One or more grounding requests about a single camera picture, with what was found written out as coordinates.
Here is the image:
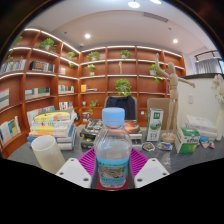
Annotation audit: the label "stack of dark books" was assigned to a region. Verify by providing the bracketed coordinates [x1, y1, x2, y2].
[79, 118, 144, 150]

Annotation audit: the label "stack of colourful books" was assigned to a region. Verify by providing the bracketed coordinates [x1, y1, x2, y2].
[26, 108, 78, 151]

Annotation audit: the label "stack of white books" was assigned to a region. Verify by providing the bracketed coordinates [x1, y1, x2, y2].
[184, 114, 218, 140]

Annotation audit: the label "colourful small sticker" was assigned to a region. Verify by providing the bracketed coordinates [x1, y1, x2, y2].
[199, 139, 216, 150]

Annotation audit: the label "tan chair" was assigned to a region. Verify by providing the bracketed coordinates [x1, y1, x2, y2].
[146, 97, 171, 123]

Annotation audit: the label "dark office chair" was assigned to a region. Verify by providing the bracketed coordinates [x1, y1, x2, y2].
[103, 95, 138, 121]

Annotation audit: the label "wooden shelf unit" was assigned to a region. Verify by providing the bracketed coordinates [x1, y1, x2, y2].
[0, 27, 187, 158]

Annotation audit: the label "ceiling chandelier lights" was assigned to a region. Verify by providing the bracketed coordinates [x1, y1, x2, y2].
[127, 0, 163, 9]

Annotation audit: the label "ceiling air vent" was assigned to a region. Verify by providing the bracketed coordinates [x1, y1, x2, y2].
[143, 11, 170, 24]

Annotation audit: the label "tall green-white carton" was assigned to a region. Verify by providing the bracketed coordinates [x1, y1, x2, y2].
[145, 107, 165, 142]

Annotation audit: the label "white vase with flowers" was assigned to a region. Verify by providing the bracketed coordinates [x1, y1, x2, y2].
[211, 73, 224, 142]

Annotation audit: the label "green-white tissue box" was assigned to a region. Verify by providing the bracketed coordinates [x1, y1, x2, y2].
[174, 126, 201, 154]

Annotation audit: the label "clear blue-capped water bottle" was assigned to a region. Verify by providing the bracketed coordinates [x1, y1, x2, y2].
[93, 107, 133, 190]

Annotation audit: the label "white partition with dark top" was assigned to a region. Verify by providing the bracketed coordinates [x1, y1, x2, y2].
[179, 73, 224, 134]

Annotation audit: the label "grey curtain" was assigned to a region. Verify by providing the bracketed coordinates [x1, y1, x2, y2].
[194, 58, 221, 75]

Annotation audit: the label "blue-white sticker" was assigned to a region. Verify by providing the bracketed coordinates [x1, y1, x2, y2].
[157, 141, 174, 152]

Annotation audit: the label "dark oval sticker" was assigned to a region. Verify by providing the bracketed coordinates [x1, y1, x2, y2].
[141, 142, 157, 153]

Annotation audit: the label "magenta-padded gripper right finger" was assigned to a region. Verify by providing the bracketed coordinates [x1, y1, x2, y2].
[128, 147, 170, 189]

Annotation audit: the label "black ceiling track light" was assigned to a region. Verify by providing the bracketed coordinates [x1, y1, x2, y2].
[194, 49, 221, 62]

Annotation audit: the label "wooden artist mannequin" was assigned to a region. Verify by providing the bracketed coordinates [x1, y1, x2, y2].
[154, 52, 197, 144]

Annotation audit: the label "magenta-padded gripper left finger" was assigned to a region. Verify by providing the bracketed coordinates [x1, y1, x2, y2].
[55, 147, 100, 190]

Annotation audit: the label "cream plastic cup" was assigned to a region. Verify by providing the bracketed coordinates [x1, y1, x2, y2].
[30, 134, 67, 175]

